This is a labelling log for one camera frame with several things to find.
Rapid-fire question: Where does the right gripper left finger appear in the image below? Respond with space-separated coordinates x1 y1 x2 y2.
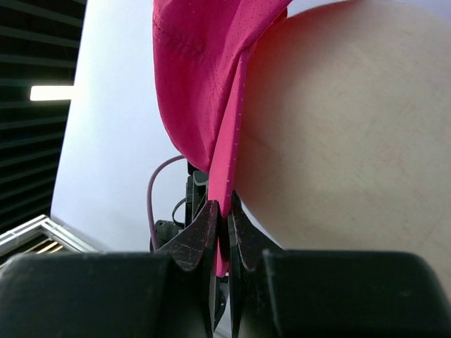
1 201 220 337

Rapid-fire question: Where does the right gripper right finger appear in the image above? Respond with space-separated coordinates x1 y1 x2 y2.
228 196 450 337

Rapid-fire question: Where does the magenta baseball cap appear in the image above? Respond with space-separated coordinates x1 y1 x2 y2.
152 0 293 277

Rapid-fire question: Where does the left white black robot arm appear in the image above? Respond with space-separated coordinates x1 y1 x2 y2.
147 156 209 252

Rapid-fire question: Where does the cream fabric mannequin head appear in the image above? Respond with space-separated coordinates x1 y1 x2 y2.
232 0 451 251

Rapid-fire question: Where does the ceiling light strip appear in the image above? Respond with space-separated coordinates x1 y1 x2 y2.
30 85 74 101

